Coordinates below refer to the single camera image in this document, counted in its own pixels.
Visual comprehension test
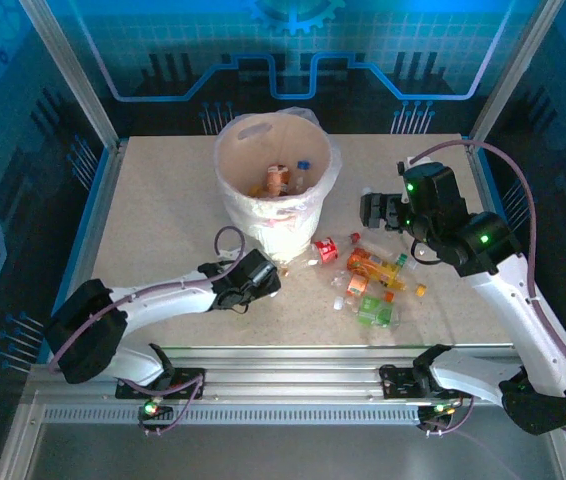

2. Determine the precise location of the red label cola bottle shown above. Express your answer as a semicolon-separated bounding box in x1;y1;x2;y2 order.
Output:
306;232;363;266

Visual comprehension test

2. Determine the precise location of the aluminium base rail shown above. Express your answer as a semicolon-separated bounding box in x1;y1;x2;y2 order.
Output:
27;345;562;404

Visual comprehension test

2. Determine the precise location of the aluminium frame post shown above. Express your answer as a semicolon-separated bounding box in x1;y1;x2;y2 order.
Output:
465;0;566;154
18;0;123;154

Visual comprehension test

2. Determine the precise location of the small circuit board with LEDs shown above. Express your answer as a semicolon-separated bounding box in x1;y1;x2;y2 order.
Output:
418;402;457;419
137;398;174;417

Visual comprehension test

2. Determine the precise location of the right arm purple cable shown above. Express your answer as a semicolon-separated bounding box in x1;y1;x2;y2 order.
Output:
407;139;566;446

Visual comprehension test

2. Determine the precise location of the small orange label bottle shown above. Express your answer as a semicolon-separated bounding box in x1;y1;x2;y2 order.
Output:
345;272;370;297

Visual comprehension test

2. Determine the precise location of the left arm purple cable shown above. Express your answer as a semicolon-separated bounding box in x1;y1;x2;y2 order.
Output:
47;225;248;436

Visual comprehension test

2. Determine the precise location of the small clear bottle white cap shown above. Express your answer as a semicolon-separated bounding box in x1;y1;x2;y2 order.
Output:
330;268;350;311

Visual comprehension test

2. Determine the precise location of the clear bottle blue cap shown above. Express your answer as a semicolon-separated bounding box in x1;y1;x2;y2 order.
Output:
292;158;314;194

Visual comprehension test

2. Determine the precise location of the orange label clear bottle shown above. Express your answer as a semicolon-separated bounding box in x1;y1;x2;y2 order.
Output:
264;163;293;197

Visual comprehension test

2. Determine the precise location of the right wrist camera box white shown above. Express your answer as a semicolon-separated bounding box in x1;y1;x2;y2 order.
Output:
395;156;435;176

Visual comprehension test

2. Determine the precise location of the green label bottle orange cap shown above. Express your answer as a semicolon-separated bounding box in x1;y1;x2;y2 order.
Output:
355;289;399;330

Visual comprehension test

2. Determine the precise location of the grey metal bench panel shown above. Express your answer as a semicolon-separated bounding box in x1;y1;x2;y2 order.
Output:
25;424;564;480

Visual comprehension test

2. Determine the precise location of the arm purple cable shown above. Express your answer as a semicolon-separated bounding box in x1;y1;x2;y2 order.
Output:
407;139;566;446
47;225;248;436

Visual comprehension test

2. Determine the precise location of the clear bottle green neck band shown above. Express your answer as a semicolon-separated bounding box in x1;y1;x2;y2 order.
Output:
362;234;418;271

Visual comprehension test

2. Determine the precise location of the orange juice bottle yellow label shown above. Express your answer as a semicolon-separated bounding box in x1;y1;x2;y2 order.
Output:
346;247;428;297

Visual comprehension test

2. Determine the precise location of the slotted grey cable duct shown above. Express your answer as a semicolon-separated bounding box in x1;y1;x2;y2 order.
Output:
42;405;427;427

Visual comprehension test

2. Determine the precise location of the white bucket with plastic liner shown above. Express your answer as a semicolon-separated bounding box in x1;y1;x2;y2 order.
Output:
212;107;344;261

